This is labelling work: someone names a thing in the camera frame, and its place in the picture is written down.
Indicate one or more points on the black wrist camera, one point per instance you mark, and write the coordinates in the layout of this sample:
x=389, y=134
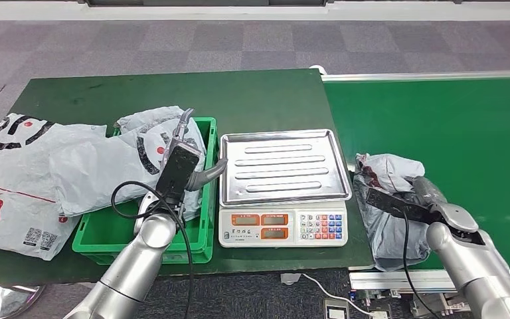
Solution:
x=387, y=201
x=178, y=171

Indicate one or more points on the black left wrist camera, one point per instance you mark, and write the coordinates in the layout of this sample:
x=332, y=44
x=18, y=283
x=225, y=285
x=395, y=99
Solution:
x=178, y=171

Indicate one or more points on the steel weighing tray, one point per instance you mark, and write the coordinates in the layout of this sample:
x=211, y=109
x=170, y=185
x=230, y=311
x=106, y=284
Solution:
x=281, y=167

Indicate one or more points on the green plastic crate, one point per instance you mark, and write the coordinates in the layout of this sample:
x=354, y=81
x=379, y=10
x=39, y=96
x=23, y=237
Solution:
x=105, y=233

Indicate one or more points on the shiny chrome round base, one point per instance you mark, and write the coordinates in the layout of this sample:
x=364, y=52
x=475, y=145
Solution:
x=0, y=303

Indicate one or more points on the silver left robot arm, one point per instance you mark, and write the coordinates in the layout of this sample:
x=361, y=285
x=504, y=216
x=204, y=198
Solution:
x=136, y=264

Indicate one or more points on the grey parcel bag red print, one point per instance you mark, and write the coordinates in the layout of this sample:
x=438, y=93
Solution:
x=387, y=167

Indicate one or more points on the white electronic scale base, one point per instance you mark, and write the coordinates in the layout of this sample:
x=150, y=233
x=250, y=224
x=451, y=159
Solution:
x=292, y=222

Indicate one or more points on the green conveyor belt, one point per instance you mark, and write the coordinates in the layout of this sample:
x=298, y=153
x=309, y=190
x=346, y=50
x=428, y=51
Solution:
x=457, y=132

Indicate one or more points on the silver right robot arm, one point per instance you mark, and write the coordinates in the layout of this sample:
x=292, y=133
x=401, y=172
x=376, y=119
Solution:
x=470, y=264

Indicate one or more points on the grey parcel bag black print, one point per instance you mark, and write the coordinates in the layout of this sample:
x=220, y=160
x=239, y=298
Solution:
x=96, y=171

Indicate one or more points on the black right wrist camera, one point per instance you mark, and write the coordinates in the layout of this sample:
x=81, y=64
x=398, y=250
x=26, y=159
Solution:
x=387, y=201

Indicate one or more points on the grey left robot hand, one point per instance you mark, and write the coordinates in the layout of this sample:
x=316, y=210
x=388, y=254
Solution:
x=206, y=175

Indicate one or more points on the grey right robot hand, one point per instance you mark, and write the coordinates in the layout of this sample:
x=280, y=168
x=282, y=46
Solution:
x=428, y=193

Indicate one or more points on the large flat grey mailer bag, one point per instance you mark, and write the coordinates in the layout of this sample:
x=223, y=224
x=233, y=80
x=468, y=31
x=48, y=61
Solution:
x=8, y=176

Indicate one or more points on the white plug adapter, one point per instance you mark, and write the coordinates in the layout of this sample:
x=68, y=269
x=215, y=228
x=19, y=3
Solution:
x=378, y=315

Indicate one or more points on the small green circuit board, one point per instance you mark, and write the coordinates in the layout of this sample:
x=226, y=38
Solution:
x=369, y=297

